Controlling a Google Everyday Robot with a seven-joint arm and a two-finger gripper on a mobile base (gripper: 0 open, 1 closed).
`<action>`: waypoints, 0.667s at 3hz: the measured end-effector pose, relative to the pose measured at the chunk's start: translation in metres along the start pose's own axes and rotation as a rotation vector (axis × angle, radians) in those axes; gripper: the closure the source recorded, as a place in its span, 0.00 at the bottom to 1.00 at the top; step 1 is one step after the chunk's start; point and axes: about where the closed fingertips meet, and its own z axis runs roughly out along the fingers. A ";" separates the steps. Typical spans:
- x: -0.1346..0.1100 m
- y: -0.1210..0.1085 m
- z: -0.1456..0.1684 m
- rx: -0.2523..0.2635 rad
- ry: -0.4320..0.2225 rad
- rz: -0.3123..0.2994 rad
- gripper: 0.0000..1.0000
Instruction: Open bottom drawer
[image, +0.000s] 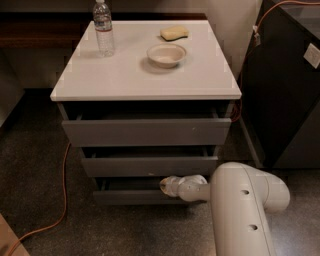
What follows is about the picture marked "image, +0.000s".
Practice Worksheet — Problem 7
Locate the clear plastic water bottle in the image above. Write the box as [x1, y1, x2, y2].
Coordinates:
[93, 0, 115, 57]

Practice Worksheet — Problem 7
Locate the grey bottom drawer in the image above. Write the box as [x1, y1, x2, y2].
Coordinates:
[93, 177, 210, 205]

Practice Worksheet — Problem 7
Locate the orange extension cable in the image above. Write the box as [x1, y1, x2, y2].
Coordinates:
[4, 142, 72, 256]

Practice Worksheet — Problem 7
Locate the grey top drawer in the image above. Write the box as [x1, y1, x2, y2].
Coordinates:
[62, 106, 231, 147]

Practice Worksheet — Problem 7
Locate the dark cabinet on right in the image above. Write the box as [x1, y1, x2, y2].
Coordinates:
[239, 0, 320, 169]

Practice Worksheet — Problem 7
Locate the white top grey drawer cabinet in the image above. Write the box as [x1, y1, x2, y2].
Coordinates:
[49, 20, 242, 206]

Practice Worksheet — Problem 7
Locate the beige bowl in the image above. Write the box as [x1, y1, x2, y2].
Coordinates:
[147, 43, 186, 69]

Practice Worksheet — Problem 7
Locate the grey middle drawer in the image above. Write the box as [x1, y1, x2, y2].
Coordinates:
[82, 146, 218, 177]

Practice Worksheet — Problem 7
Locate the white wall outlet plate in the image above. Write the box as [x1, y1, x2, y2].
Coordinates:
[304, 43, 320, 69]

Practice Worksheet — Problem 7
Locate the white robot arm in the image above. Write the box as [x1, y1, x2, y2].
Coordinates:
[160, 162, 290, 256]

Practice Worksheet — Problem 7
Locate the yellow sponge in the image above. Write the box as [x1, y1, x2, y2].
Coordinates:
[160, 26, 189, 42]

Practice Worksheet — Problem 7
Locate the grey drawer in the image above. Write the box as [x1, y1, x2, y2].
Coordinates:
[93, 177, 210, 205]
[62, 106, 231, 147]
[82, 146, 218, 177]

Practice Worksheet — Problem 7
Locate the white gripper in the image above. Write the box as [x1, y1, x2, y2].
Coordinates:
[159, 175, 208, 202]

